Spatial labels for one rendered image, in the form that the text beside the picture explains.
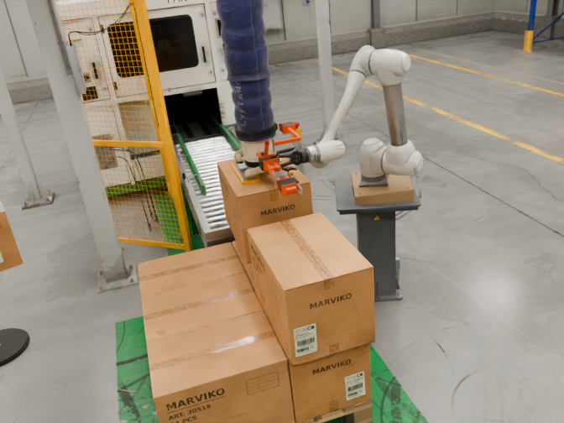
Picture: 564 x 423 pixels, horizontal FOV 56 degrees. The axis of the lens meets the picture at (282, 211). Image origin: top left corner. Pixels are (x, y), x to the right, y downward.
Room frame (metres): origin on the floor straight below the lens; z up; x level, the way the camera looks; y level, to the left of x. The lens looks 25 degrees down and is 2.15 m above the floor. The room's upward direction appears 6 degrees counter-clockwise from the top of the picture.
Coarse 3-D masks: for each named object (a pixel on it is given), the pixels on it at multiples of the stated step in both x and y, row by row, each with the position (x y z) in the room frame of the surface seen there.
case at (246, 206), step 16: (224, 160) 3.08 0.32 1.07; (288, 160) 2.96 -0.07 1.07; (224, 176) 2.84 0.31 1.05; (272, 176) 2.73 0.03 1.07; (304, 176) 2.68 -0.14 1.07; (224, 192) 2.95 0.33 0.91; (240, 192) 2.55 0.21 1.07; (256, 192) 2.53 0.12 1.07; (272, 192) 2.54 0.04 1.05; (304, 192) 2.59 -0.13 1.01; (224, 208) 3.06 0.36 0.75; (240, 208) 2.50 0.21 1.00; (256, 208) 2.52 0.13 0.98; (272, 208) 2.54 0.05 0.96; (288, 208) 2.56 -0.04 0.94; (304, 208) 2.58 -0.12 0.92; (240, 224) 2.53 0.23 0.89; (256, 224) 2.52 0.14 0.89; (240, 240) 2.61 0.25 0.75
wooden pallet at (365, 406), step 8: (368, 400) 1.94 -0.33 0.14; (344, 408) 1.92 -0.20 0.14; (352, 408) 1.92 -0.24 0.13; (360, 408) 1.93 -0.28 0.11; (368, 408) 1.94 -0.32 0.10; (320, 416) 1.90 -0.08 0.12; (328, 416) 1.89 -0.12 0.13; (336, 416) 1.90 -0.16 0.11; (352, 416) 1.94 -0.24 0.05; (360, 416) 1.93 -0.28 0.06; (368, 416) 1.94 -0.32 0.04
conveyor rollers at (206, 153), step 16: (176, 144) 5.19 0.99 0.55; (192, 144) 5.14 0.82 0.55; (208, 144) 5.09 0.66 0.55; (224, 144) 5.04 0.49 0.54; (208, 160) 4.63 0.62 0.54; (192, 176) 4.24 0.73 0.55; (208, 176) 4.19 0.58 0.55; (208, 192) 3.89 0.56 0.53; (208, 208) 3.54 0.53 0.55; (224, 224) 3.28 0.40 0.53
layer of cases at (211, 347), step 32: (192, 256) 2.87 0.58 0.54; (224, 256) 2.82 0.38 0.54; (160, 288) 2.54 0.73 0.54; (192, 288) 2.50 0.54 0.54; (224, 288) 2.47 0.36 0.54; (160, 320) 2.24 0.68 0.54; (192, 320) 2.21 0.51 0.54; (224, 320) 2.18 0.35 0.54; (256, 320) 2.15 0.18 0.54; (160, 352) 1.98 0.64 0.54; (192, 352) 1.96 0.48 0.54; (224, 352) 1.93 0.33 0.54; (256, 352) 1.91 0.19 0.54; (352, 352) 1.92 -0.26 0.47; (160, 384) 1.77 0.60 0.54; (192, 384) 1.75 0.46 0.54; (224, 384) 1.77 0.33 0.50; (256, 384) 1.81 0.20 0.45; (288, 384) 1.84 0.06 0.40; (320, 384) 1.88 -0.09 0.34; (352, 384) 1.92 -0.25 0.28; (160, 416) 1.70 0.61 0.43; (192, 416) 1.73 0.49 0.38; (224, 416) 1.77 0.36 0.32; (256, 416) 1.80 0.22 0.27; (288, 416) 1.84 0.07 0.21
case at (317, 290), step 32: (288, 224) 2.37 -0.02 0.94; (320, 224) 2.33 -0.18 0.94; (256, 256) 2.23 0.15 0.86; (288, 256) 2.06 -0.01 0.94; (320, 256) 2.03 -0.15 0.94; (352, 256) 2.00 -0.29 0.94; (256, 288) 2.34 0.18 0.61; (288, 288) 1.80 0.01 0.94; (320, 288) 1.83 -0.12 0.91; (352, 288) 1.87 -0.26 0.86; (288, 320) 1.79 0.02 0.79; (320, 320) 1.83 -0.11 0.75; (352, 320) 1.87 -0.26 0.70; (288, 352) 1.84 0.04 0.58; (320, 352) 1.83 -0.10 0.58
